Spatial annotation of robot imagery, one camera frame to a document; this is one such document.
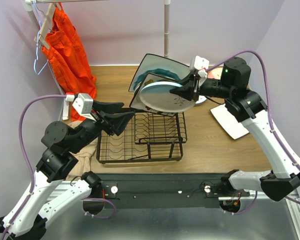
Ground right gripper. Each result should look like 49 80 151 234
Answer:
169 71 233 102

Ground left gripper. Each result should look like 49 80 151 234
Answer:
69 99 136 154

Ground watermelon round plate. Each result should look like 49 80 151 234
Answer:
195 95 207 106

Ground flower square plate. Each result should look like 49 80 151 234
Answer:
129 72 184 116

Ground pink and cream round plate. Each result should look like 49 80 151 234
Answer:
207 67 223 80

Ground blue and cream round plate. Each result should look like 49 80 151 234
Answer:
139 81 195 113

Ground grey square plate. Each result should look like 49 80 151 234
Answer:
210 104 249 140

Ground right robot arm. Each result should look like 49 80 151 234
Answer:
169 56 300 202

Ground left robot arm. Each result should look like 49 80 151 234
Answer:
0 95 135 240

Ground teal rimmed plate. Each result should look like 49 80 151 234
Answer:
133 68 181 87

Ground large white square plate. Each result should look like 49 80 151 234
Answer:
128 53 190 92

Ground beige cloth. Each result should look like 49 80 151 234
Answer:
62 121 99 181

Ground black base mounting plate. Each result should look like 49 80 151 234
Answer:
98 173 255 209

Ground orange shorts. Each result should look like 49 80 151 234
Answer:
41 2 98 122

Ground wooden clip hanger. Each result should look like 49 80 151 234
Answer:
34 1 62 49

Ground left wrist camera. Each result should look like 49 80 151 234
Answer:
72 93 94 120

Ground black wire dish rack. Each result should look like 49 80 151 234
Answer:
96 110 188 165

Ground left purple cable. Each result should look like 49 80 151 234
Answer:
0 92 117 240

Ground purple cable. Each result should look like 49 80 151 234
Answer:
0 92 117 240
207 49 300 216

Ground blue wire hanger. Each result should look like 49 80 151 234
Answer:
33 0 49 76

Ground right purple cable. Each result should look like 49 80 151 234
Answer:
207 49 300 216

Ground white clothes rack frame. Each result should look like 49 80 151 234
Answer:
21 0 171 58

